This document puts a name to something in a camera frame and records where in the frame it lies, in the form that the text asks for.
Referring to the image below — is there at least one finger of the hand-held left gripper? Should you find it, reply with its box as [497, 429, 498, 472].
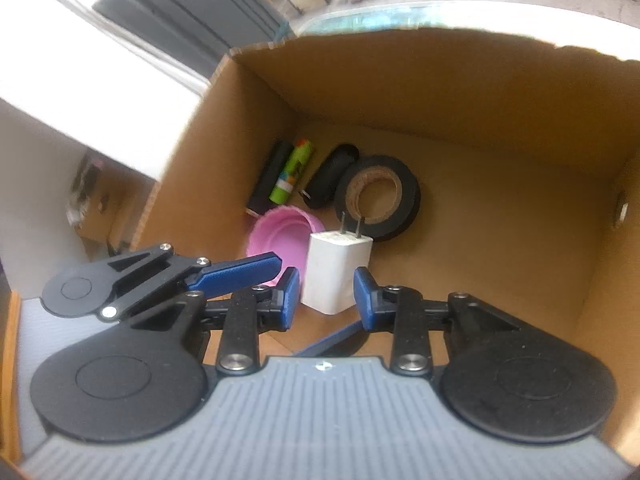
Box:
[100, 242, 284, 322]
[292, 321, 362, 358]

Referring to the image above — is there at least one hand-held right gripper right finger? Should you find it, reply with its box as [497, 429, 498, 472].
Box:
[352, 266, 521, 377]

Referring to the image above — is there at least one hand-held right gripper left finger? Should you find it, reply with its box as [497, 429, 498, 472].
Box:
[127, 266, 302, 377]

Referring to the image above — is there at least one white charger plug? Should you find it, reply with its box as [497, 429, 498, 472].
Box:
[300, 212, 373, 316]

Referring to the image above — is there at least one black tape roll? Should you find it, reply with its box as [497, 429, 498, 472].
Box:
[334, 156, 422, 242]

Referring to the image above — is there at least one green glue stick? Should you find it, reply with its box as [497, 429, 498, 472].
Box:
[268, 139, 316, 205]

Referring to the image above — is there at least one black oval case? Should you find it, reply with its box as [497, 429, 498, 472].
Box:
[304, 144, 360, 210]

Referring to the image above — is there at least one brown cardboard box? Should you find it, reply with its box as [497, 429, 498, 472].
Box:
[107, 27, 640, 480]

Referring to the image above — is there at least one black tube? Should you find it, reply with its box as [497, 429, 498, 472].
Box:
[246, 141, 293, 216]

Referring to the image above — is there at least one dark grey cabinet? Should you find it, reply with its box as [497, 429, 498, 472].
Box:
[92, 0, 286, 78]

